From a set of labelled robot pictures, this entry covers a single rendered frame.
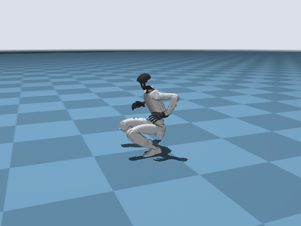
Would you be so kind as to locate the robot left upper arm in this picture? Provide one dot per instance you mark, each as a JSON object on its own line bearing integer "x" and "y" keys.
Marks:
{"x": 163, "y": 96}

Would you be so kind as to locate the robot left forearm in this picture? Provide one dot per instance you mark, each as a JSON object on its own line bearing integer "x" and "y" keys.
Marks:
{"x": 172, "y": 105}

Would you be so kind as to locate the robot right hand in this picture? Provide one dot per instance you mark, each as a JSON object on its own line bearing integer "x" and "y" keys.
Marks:
{"x": 138, "y": 104}

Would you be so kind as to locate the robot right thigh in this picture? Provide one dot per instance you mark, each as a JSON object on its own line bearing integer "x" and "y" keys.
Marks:
{"x": 134, "y": 122}

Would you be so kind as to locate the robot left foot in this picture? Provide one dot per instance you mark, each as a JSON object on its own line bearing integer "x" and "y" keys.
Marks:
{"x": 152, "y": 152}

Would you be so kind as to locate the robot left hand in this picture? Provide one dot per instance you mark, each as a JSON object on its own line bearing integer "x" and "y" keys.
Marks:
{"x": 158, "y": 116}

